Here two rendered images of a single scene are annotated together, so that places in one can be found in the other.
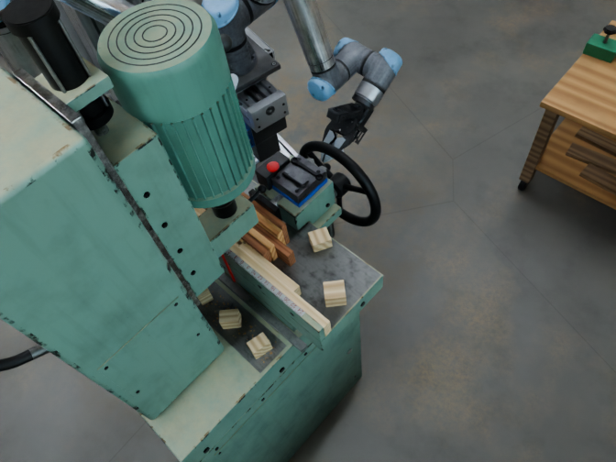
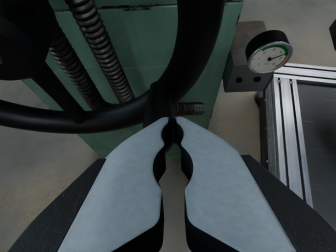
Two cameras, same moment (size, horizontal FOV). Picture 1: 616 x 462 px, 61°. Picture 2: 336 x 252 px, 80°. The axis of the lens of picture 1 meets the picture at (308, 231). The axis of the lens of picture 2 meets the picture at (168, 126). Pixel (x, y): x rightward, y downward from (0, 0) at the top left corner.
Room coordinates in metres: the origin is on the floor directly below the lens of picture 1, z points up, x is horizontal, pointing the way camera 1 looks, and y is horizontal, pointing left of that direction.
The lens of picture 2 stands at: (1.04, -0.13, 0.89)
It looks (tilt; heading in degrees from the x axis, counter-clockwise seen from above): 62 degrees down; 132
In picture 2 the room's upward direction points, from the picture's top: 6 degrees counter-clockwise
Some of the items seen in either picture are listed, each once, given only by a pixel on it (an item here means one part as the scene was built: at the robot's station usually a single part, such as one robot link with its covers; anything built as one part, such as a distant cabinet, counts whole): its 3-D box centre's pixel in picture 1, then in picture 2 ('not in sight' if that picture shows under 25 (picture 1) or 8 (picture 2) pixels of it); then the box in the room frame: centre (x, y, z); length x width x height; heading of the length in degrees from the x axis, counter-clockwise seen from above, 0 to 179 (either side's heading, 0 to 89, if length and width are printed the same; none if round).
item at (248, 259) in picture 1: (232, 249); not in sight; (0.66, 0.18, 0.92); 0.60 x 0.02 x 0.05; 38
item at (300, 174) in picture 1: (291, 175); not in sight; (0.79, 0.02, 0.99); 0.13 x 0.11 x 0.06; 38
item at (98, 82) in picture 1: (60, 70); not in sight; (0.58, 0.27, 1.53); 0.08 x 0.08 x 0.17; 38
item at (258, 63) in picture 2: not in sight; (264, 55); (1.00, 0.16, 0.65); 0.06 x 0.04 x 0.08; 38
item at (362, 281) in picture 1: (274, 226); not in sight; (0.74, 0.08, 0.87); 0.61 x 0.30 x 0.06; 38
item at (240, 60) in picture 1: (231, 49); not in sight; (1.45, 0.14, 0.87); 0.15 x 0.15 x 0.10
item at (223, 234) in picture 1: (223, 226); not in sight; (0.65, 0.18, 1.03); 0.14 x 0.07 x 0.09; 128
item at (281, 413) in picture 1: (249, 363); (141, 55); (0.59, 0.26, 0.35); 0.58 x 0.45 x 0.71; 128
